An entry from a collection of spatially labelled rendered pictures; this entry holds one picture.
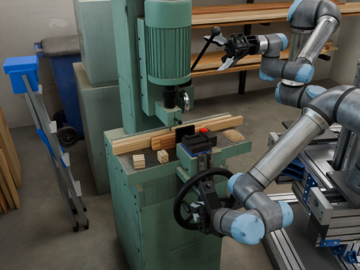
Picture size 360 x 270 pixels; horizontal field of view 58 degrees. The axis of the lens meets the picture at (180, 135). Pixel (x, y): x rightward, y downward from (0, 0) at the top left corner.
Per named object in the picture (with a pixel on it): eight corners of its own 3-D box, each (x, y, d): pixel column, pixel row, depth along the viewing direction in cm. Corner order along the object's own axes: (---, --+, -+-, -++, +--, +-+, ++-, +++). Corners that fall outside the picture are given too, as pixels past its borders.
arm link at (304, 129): (326, 68, 100) (217, 182, 103) (356, 79, 92) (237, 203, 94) (338, 90, 107) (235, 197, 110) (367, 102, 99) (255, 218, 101)
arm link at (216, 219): (217, 213, 91) (241, 206, 95) (209, 210, 96) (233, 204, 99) (221, 239, 92) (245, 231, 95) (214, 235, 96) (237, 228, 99)
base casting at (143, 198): (139, 209, 137) (137, 192, 132) (104, 145, 182) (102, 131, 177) (228, 180, 154) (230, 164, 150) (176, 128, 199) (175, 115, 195)
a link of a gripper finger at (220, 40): (209, 24, 124) (231, 34, 126) (204, 34, 130) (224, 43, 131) (208, 30, 123) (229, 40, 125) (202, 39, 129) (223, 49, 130)
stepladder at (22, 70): (68, 236, 219) (0, 68, 158) (65, 211, 240) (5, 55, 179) (92, 228, 223) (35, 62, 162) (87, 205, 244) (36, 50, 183)
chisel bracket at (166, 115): (167, 130, 140) (167, 112, 135) (155, 117, 151) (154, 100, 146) (182, 127, 142) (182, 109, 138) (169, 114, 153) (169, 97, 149)
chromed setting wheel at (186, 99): (185, 118, 156) (185, 94, 150) (174, 109, 165) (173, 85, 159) (190, 117, 157) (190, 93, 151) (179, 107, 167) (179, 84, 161)
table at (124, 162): (135, 201, 122) (134, 188, 119) (112, 160, 145) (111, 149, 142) (264, 161, 145) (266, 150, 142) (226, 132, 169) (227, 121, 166)
